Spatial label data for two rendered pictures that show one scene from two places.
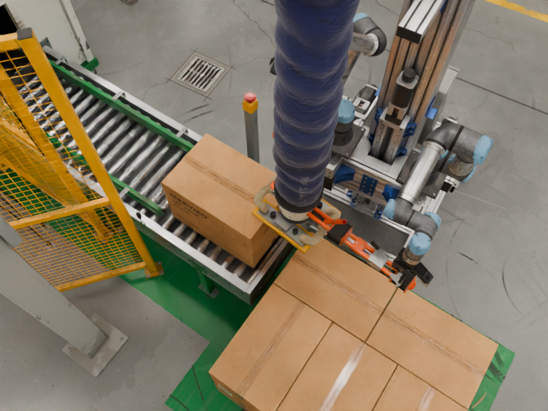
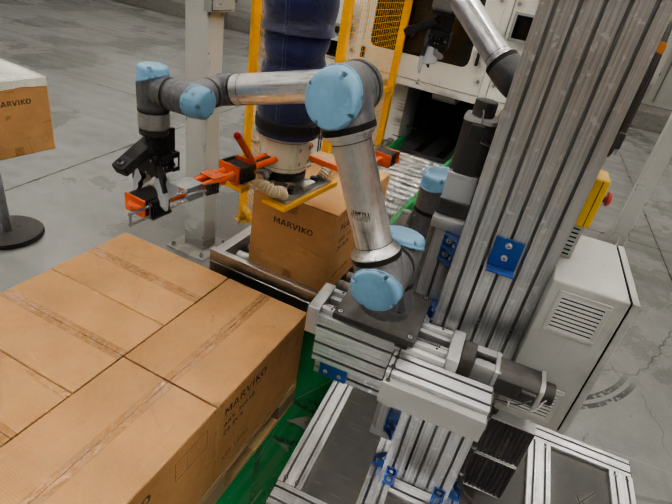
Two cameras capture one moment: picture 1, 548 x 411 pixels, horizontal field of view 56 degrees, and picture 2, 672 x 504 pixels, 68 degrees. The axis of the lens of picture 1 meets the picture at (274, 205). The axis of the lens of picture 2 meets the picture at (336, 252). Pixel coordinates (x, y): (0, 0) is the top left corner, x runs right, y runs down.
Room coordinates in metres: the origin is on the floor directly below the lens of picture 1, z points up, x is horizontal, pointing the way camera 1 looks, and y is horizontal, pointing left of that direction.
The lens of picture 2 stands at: (1.03, -1.81, 1.83)
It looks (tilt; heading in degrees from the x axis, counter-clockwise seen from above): 31 degrees down; 76
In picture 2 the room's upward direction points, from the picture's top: 11 degrees clockwise
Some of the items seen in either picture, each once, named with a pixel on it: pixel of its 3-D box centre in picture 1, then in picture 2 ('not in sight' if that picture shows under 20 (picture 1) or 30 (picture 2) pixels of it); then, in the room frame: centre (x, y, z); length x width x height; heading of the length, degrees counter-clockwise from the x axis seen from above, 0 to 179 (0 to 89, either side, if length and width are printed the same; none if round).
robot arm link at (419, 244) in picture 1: (417, 245); (153, 88); (0.83, -0.56, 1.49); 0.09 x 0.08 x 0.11; 149
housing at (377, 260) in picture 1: (377, 260); (186, 189); (0.90, -0.46, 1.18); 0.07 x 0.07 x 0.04; 49
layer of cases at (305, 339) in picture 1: (350, 365); (105, 384); (0.61, -0.43, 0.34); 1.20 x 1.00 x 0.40; 55
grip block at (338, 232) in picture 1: (339, 232); (237, 169); (1.04, -0.30, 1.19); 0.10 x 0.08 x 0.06; 139
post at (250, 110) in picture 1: (253, 150); not in sight; (1.97, 0.14, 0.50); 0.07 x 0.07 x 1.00; 55
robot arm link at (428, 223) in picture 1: (423, 225); (192, 98); (0.92, -0.60, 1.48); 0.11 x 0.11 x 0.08; 59
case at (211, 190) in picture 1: (230, 201); (321, 217); (1.44, 0.25, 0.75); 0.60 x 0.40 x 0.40; 56
